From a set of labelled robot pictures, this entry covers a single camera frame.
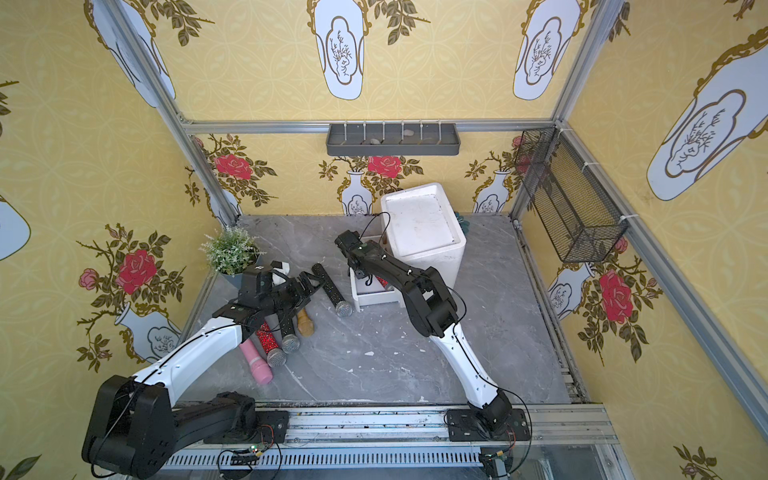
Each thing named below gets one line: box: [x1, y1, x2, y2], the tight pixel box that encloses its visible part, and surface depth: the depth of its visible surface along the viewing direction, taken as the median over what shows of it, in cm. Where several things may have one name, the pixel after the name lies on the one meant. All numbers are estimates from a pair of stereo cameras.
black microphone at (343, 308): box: [311, 263, 353, 317], surface depth 97 cm
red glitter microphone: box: [256, 321, 287, 368], surface depth 85 cm
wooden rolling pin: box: [297, 308, 315, 337], surface depth 91 cm
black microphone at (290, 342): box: [280, 315, 301, 354], surface depth 88 cm
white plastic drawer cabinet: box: [380, 182, 467, 291], surface depth 87 cm
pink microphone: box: [239, 338, 273, 385], surface depth 83 cm
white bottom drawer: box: [350, 268, 405, 312], surface depth 94 cm
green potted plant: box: [199, 226, 267, 287], surface depth 91 cm
